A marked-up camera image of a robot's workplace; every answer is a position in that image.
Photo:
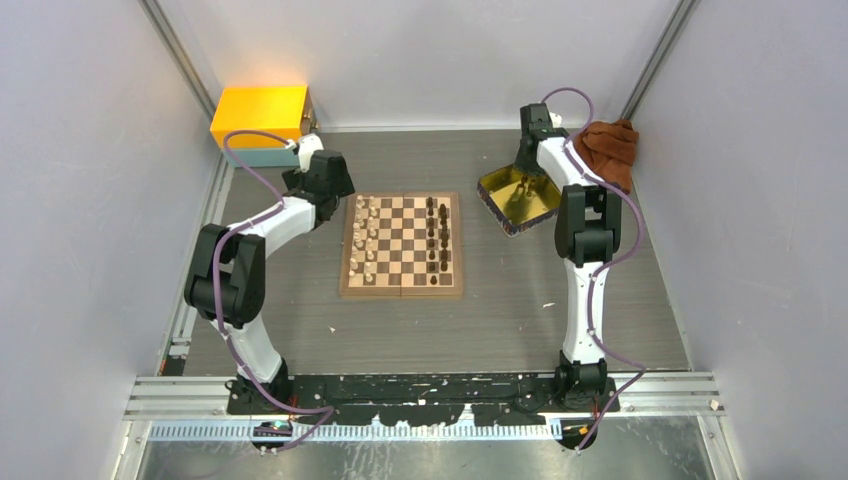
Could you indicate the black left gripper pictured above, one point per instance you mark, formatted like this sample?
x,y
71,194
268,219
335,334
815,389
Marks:
x,y
295,178

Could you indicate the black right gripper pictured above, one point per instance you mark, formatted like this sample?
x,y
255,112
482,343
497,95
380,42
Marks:
x,y
524,167

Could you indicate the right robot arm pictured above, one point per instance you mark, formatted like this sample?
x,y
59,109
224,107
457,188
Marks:
x,y
586,237

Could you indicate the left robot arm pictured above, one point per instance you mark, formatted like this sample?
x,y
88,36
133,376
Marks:
x,y
226,282

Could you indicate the wooden chess board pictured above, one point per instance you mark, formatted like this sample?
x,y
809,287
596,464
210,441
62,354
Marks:
x,y
384,250

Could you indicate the brown cloth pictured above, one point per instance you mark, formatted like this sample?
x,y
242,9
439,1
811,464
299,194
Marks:
x,y
610,151

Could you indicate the yellow drawer box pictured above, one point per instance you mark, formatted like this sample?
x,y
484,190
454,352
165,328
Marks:
x,y
285,111

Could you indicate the yellow tin tray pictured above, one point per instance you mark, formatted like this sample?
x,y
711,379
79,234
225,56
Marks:
x,y
519,202

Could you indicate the teal drawer box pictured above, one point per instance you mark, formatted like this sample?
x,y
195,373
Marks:
x,y
257,148

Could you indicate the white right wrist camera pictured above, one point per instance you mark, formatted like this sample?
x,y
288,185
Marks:
x,y
556,120

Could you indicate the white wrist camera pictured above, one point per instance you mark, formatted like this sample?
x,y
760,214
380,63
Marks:
x,y
307,146
556,120

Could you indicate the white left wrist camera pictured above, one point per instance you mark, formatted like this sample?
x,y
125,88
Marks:
x,y
307,146

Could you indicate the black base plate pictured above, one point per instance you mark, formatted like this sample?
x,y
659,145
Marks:
x,y
417,400

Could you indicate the aluminium frame rail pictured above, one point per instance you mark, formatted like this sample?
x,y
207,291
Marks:
x,y
194,408

